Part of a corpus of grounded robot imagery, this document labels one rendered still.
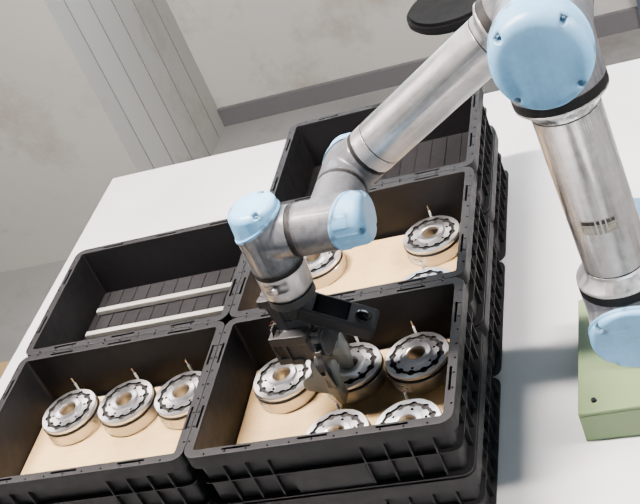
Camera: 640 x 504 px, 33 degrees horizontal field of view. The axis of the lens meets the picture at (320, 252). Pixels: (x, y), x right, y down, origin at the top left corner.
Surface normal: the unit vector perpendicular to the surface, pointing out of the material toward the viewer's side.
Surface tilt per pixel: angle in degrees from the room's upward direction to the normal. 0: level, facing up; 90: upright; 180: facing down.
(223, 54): 90
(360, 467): 90
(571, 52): 81
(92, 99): 90
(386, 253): 0
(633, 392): 2
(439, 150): 0
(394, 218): 90
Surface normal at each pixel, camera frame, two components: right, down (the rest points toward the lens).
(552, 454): -0.35, -0.76
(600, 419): -0.18, 0.62
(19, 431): 0.92, -0.18
